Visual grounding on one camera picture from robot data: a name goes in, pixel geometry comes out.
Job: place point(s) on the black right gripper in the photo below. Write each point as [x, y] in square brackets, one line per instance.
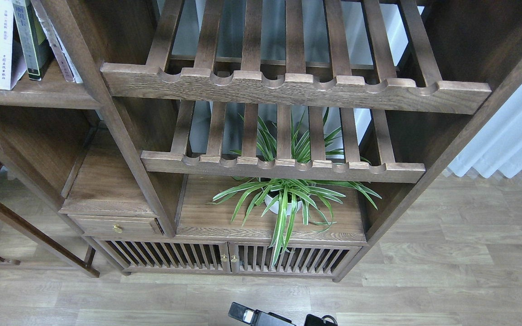
[260, 318]

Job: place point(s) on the green black cover book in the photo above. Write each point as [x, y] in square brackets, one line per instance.
[36, 49]

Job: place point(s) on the green spider plant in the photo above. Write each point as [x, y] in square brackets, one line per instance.
[289, 195]

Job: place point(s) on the brass drawer knob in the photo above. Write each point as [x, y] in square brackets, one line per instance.
[117, 228]

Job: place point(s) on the dark wooden bookshelf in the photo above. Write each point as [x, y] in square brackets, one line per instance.
[167, 114]

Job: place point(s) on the thin book white spine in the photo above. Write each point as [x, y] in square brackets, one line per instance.
[65, 63]

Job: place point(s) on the white curtain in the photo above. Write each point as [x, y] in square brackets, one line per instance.
[497, 148]

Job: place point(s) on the wooden furniture at left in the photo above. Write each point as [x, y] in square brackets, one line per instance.
[31, 232]

